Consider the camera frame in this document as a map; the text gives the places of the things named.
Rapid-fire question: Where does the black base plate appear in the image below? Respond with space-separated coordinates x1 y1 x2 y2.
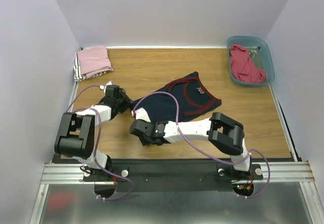
83 159 263 192

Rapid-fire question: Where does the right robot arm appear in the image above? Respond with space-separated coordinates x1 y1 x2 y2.
130 113 251 178

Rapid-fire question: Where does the teal plastic bin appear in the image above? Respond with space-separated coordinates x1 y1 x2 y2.
227 36 275 87

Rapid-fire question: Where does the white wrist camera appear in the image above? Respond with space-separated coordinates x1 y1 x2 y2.
99 81 115 91
132 107 151 123

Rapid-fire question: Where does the red tank top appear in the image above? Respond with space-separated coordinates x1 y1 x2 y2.
230 44 266 83

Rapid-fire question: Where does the striped folded tank top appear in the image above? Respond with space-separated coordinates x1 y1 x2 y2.
73 56 107 82

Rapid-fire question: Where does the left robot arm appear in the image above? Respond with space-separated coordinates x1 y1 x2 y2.
54 83 133 181

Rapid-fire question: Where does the aluminium frame rail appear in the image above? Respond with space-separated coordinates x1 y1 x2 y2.
40 162 314 184

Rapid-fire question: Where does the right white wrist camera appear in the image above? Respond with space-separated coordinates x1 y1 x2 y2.
132 107 151 123

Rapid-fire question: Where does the pink folded tank top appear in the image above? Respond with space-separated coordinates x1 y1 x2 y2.
76 46 114 77

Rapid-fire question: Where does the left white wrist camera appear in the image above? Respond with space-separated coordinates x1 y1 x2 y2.
99 81 115 91

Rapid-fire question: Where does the green garment in bin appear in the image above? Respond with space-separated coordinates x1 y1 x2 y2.
249 48 263 69

